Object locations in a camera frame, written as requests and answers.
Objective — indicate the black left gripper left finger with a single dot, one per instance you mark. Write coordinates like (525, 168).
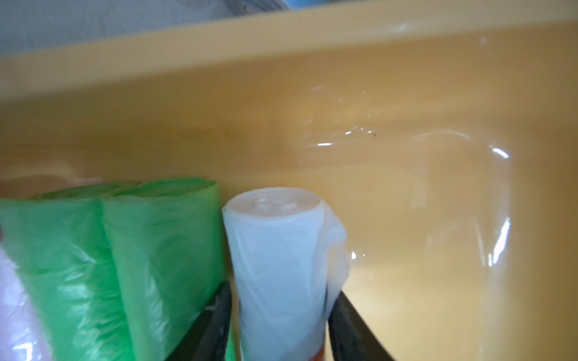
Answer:
(207, 339)

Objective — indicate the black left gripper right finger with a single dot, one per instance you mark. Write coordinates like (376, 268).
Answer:
(351, 338)

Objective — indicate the white labelled trash bag roll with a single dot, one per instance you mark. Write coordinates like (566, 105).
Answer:
(290, 264)

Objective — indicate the short green trash bag roll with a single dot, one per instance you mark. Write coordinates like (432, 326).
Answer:
(167, 240)

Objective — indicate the pink trash bag roll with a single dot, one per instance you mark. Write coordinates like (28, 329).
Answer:
(21, 334)

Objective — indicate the yellow plastic storage tray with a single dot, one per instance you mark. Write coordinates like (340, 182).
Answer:
(442, 133)

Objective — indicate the white blue-end trash bag roll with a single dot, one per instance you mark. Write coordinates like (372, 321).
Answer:
(250, 7)

